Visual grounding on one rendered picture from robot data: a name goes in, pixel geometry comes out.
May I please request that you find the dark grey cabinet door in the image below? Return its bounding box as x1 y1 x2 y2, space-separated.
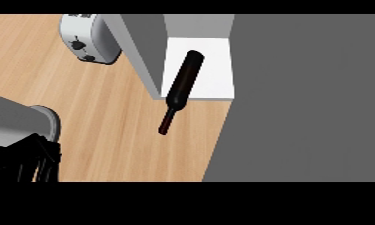
203 13 375 183

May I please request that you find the dark wine bottle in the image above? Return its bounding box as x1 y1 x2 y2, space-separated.
157 49 207 136

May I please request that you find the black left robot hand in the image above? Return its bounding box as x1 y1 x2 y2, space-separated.
0 132 64 183

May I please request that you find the white toaster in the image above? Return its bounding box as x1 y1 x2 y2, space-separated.
59 13 123 66

